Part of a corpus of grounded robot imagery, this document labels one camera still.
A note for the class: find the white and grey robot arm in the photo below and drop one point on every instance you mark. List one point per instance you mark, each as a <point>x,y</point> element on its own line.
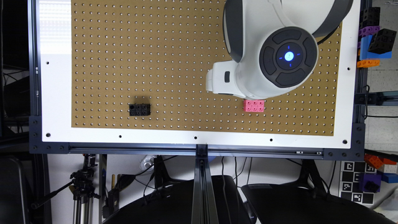
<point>272,45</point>

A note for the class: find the pink block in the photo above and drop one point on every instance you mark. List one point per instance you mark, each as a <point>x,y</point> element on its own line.
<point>255,106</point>

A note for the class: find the red orange block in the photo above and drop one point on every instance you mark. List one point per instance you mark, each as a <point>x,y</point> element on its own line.
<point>377,162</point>

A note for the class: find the purple cube block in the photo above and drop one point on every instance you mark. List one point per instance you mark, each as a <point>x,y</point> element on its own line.
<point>369,182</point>

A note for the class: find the purple block strip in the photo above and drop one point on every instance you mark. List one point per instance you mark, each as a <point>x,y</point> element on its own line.
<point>369,30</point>

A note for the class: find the black block top right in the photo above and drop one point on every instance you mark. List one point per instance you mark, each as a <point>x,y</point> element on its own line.
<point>369,17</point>

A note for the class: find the black cube block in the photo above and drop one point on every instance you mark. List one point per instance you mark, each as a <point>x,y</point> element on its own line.
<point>383,41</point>

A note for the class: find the blue block lower right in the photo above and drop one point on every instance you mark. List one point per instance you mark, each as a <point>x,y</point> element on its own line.
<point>390,178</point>

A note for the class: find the brown pegboard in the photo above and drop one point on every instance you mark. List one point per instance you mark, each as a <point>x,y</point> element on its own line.
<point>159,52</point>

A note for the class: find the black chair left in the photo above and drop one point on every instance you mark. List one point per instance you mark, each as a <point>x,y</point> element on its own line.
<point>174,205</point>

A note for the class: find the black chair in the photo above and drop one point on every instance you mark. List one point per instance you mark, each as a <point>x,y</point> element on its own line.
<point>287,204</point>
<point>174,205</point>

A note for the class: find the black chair right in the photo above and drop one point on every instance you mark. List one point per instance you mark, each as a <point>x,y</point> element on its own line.
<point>287,204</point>

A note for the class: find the fiducial marker sheet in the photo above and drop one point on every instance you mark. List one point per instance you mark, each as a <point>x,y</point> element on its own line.
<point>349,189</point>

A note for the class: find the black aluminium table frame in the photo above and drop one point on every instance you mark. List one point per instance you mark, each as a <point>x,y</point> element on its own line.
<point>51,132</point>

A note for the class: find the black camera tripod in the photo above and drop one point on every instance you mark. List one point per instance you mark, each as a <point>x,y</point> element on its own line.
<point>82,188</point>

